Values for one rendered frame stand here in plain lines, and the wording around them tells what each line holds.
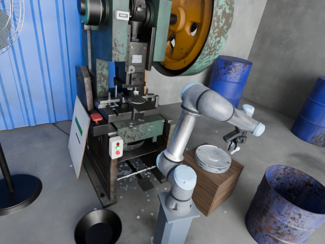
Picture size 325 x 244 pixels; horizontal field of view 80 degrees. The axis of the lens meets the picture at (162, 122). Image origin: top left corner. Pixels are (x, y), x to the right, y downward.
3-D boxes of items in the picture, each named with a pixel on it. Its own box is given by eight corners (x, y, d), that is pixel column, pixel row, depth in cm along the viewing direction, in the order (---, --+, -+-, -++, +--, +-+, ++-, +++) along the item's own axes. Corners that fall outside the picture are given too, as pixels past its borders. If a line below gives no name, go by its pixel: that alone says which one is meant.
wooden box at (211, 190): (231, 194, 179) (244, 166, 162) (207, 217, 155) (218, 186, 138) (198, 169, 203) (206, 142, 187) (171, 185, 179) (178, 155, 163)
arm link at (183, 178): (178, 204, 97) (184, 184, 90) (164, 184, 106) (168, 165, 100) (197, 195, 103) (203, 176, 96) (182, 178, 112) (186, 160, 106)
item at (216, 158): (234, 155, 167) (234, 154, 166) (225, 174, 144) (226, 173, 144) (203, 141, 178) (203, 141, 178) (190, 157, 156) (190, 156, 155)
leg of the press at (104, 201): (117, 203, 156) (121, 98, 113) (103, 209, 149) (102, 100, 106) (84, 141, 219) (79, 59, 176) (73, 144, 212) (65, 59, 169)
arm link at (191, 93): (164, 185, 104) (203, 88, 84) (151, 166, 115) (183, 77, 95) (181, 181, 111) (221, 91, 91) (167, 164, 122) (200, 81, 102)
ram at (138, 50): (147, 84, 142) (151, 41, 128) (128, 86, 134) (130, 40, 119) (136, 77, 154) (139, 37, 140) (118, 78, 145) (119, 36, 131)
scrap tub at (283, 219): (309, 239, 150) (345, 196, 127) (283, 272, 127) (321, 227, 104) (259, 199, 179) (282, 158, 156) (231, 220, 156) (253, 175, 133)
